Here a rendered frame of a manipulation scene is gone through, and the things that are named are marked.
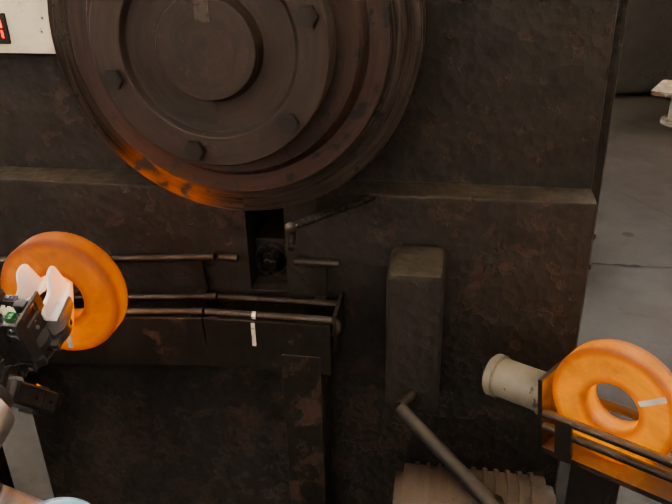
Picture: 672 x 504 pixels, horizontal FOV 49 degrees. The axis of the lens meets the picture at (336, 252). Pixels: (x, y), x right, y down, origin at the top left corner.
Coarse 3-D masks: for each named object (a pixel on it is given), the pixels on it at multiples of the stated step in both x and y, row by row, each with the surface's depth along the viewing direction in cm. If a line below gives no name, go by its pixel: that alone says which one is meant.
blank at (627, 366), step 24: (576, 360) 89; (600, 360) 87; (624, 360) 85; (648, 360) 84; (576, 384) 91; (624, 384) 86; (648, 384) 84; (576, 408) 92; (600, 408) 92; (648, 408) 85; (576, 432) 93; (624, 432) 88; (648, 432) 86; (600, 456) 92
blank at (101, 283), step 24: (48, 240) 88; (72, 240) 89; (48, 264) 89; (72, 264) 89; (96, 264) 88; (96, 288) 89; (120, 288) 91; (96, 312) 91; (120, 312) 91; (72, 336) 93; (96, 336) 93
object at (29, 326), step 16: (0, 304) 81; (16, 304) 80; (32, 304) 81; (0, 320) 79; (16, 320) 79; (32, 320) 80; (0, 336) 77; (16, 336) 78; (32, 336) 80; (48, 336) 83; (0, 352) 77; (16, 352) 80; (32, 352) 80; (48, 352) 84; (0, 368) 78; (16, 368) 80; (32, 368) 81; (0, 384) 75
